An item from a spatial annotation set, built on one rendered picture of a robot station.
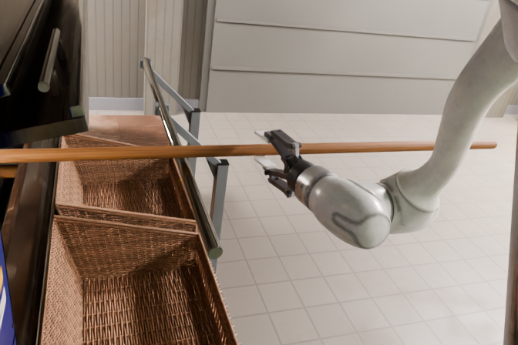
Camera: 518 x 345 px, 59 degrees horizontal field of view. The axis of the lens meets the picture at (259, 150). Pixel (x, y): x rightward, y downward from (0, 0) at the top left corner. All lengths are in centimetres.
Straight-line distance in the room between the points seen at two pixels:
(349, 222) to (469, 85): 31
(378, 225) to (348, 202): 6
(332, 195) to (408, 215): 16
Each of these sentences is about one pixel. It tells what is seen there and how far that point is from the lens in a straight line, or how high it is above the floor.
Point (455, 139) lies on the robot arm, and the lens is 80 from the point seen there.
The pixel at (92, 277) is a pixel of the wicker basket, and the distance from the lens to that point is 167.
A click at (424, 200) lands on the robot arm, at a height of 128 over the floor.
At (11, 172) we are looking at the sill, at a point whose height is 118.
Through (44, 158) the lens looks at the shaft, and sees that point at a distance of 109.
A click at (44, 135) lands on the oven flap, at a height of 139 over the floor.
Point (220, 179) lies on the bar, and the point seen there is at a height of 89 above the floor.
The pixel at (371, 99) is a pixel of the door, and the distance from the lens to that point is 523.
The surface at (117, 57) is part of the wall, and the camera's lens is 432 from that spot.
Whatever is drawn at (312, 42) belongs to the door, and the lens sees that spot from 466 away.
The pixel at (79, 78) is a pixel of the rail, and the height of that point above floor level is 144.
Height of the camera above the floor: 171
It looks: 26 degrees down
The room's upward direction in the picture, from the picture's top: 9 degrees clockwise
